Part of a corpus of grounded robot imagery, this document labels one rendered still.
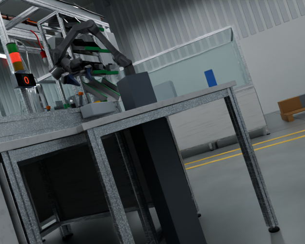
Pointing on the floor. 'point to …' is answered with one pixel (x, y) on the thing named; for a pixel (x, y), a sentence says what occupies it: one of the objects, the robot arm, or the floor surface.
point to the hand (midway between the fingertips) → (82, 79)
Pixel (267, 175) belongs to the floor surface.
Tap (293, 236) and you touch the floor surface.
